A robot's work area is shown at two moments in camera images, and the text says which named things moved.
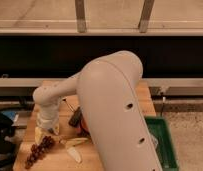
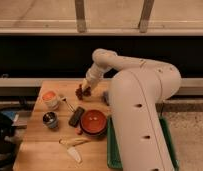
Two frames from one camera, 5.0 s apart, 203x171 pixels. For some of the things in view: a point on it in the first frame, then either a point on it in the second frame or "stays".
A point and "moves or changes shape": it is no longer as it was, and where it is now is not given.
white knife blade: x=74 y=153 stays
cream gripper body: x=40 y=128 -> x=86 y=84
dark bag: x=5 y=151 stays
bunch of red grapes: x=38 y=150 moves or changes shape
